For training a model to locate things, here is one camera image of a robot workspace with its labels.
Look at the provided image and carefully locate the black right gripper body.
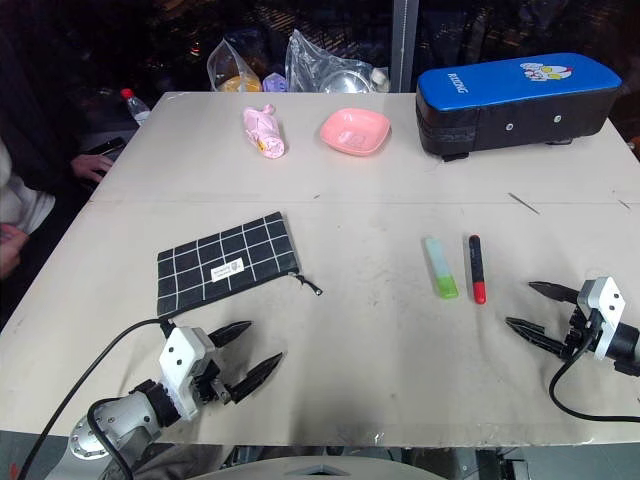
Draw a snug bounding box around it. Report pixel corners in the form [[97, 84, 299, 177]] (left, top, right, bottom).
[[561, 303, 602, 362]]

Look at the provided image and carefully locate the bystander's bare hand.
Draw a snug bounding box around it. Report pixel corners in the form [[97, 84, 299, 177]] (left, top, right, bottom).
[[70, 153, 116, 191], [0, 222, 30, 272]]

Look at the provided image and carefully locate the black grid pencil pouch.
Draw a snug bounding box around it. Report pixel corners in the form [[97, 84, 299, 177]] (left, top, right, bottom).
[[156, 211, 324, 320]]

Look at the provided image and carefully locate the clear bag with yellow contents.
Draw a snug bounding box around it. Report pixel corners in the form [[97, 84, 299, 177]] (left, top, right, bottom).
[[206, 38, 264, 94]]

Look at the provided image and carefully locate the pink plastic bowl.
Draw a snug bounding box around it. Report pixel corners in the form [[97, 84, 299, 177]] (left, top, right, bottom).
[[319, 107, 393, 158]]

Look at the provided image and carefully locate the black phone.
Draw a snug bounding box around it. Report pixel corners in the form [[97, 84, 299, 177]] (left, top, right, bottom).
[[81, 136, 127, 162]]

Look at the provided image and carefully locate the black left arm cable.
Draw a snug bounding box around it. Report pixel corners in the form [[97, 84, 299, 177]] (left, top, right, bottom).
[[17, 318, 176, 480]]

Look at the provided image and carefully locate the pink wrapped packet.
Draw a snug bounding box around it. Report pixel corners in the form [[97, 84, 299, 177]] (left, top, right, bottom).
[[242, 102, 288, 162]]

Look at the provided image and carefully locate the small purple object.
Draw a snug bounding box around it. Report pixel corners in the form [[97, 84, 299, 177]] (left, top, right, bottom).
[[261, 71, 289, 94]]

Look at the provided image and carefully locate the clear crumpled plastic bag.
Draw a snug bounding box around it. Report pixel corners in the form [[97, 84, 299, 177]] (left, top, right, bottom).
[[284, 28, 392, 95]]

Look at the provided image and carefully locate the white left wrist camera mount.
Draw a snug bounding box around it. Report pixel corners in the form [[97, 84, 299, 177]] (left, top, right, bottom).
[[158, 326, 217, 422]]

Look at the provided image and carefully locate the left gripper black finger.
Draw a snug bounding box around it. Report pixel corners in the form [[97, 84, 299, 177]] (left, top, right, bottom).
[[207, 320, 253, 350], [227, 351, 284, 405]]

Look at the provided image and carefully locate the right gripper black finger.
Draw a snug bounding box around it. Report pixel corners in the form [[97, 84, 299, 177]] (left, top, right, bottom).
[[527, 280, 581, 305], [504, 315, 569, 354]]

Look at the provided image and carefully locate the grey metal post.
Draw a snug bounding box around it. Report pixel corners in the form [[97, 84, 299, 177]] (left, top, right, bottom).
[[391, 0, 419, 94]]

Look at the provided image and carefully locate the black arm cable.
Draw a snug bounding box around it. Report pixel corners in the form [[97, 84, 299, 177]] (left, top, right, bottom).
[[548, 308, 640, 423], [17, 318, 176, 480]]

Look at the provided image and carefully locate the red-capped clear plastic bottle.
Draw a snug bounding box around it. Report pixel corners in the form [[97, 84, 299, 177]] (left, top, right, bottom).
[[119, 87, 152, 128]]

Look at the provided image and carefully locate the black and red pen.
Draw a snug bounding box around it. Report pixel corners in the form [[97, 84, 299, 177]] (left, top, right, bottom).
[[467, 233, 489, 306]]

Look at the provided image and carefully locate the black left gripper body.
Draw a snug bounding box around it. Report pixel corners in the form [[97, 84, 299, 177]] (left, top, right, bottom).
[[191, 344, 236, 407]]

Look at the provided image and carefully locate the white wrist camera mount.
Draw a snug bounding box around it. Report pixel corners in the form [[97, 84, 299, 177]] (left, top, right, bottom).
[[158, 326, 217, 422], [575, 275, 627, 362]]

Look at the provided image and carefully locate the grey rounded robot body shape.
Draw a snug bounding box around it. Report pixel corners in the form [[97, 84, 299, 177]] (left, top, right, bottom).
[[191, 455, 447, 480]]

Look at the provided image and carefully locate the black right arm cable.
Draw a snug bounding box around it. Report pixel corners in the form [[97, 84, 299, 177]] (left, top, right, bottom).
[[548, 308, 640, 423]]

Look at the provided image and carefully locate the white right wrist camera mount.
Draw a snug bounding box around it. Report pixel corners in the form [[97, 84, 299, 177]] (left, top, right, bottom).
[[575, 275, 627, 362]]

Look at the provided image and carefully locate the green and blue eraser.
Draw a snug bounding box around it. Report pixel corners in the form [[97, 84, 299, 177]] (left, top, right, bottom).
[[424, 236, 461, 301]]

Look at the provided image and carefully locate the blue-topped black padded box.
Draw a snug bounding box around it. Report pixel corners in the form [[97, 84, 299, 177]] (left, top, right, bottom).
[[415, 50, 624, 163]]

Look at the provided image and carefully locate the metal bowl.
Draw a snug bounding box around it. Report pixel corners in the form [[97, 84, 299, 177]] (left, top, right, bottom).
[[318, 69, 374, 95]]

